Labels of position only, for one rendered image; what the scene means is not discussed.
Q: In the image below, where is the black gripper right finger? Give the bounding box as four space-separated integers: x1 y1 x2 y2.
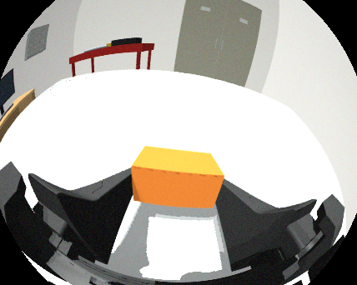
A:
215 179 318 272

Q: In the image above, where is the orange block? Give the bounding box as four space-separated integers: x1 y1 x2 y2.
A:
132 146 225 208

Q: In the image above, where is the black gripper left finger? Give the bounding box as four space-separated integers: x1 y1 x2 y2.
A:
28 167 133 265

